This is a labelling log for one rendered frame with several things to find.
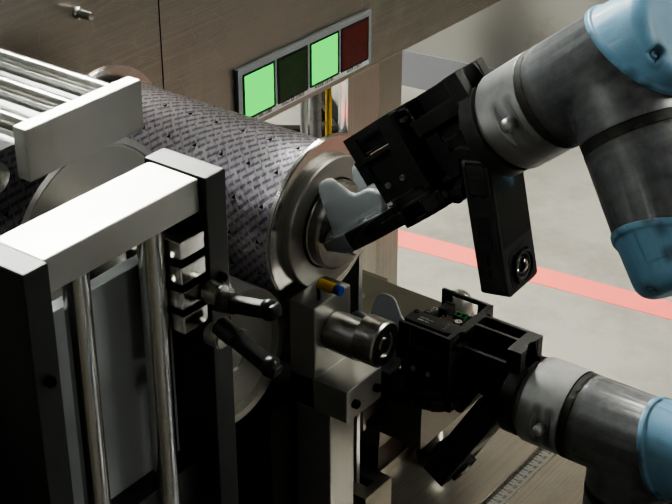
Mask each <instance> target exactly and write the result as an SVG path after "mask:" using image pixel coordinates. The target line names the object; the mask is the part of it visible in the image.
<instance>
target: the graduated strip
mask: <svg viewBox="0 0 672 504"><path fill-rule="evenodd" d="M556 455H557V454H555V453H552V452H550V451H547V450H545V449H543V448H540V447H537V448H536V449H535V450H534V451H533V452H532V453H531V454H530V455H529V456H528V457H527V458H526V459H525V460H524V461H523V462H522V463H521V464H520V465H518V466H517V467H516V468H515V469H514V470H513V471H512V472H511V473H510V474H509V475H508V476H507V477H506V478H505V479H504V480H503V481H502V482H501V483H500V484H499V485H498V486H496V487H495V488H494V489H493V490H492V491H491V492H490V493H489V494H488V495H487V496H486V497H485V498H484V499H483V500H482V501H481V502H480V503H479V504H507V503H508V502H509V501H510V500H511V499H512V498H513V497H514V496H515V495H516V494H517V493H518V492H519V491H520V490H521V489H522V488H523V487H524V486H525V485H526V484H527V483H528V482H529V481H530V480H531V479H532V478H533V477H534V476H535V475H536V474H537V473H538V472H539V471H540V470H541V469H543V468H544V467H545V466H546V465H547V464H548V463H549V462H550V461H551V460H552V459H553V458H554V457H555V456H556Z"/></svg>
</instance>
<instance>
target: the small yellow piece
mask: <svg viewBox="0 0 672 504"><path fill-rule="evenodd" d="M320 289H321V290H323V291H326V292H328V293H331V294H335V295H337V296H341V295H343V293H344V287H343V286H340V285H338V284H336V283H334V282H331V281H329V280H326V279H323V278H320V279H319V280H318V281H317V284H316V292H317V300H321V291H320Z"/></svg>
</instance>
